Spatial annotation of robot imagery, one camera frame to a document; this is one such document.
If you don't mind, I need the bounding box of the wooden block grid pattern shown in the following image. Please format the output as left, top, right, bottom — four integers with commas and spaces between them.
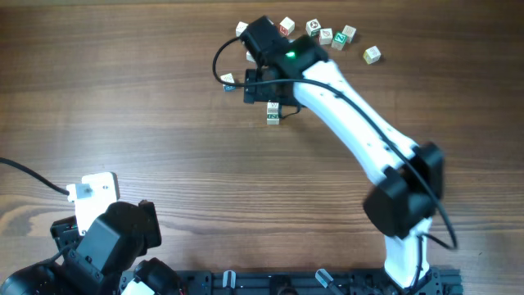
341, 25, 356, 43

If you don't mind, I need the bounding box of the wooden block red letter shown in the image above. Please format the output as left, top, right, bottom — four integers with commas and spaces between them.
278, 16, 295, 36

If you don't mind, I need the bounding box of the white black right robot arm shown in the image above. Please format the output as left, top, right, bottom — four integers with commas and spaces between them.
236, 16, 445, 293

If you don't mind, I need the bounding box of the wooden block blue side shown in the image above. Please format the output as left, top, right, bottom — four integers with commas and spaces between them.
220, 73, 237, 92

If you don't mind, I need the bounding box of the wooden block black symbol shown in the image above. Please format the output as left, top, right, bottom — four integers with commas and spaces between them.
305, 19, 322, 37

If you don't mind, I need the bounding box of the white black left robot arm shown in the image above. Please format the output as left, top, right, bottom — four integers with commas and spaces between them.
1, 200, 186, 295

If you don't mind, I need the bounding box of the black right camera cable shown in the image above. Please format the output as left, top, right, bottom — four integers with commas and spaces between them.
211, 36, 459, 288

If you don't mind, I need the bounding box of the wooden block yellow side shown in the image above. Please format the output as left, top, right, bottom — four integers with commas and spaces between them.
363, 46, 382, 65

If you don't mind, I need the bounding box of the wooden block grey figure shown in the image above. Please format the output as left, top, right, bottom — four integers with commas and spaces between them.
318, 28, 333, 45

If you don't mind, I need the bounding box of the plain wooden block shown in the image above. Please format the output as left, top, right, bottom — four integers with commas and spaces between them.
267, 108, 280, 116

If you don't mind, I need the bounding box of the wooden block green Z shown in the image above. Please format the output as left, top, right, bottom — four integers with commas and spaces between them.
332, 32, 348, 51

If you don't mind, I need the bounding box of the wooden block far left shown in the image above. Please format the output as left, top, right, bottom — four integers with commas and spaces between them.
235, 21, 248, 37

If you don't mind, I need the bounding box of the wooden block tan pattern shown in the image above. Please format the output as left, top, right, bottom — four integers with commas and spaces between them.
267, 102, 279, 109

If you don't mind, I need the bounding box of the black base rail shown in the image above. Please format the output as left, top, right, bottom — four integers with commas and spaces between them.
177, 267, 464, 295

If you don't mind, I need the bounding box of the wooden block globe picture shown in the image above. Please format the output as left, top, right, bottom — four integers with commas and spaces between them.
267, 113, 280, 125

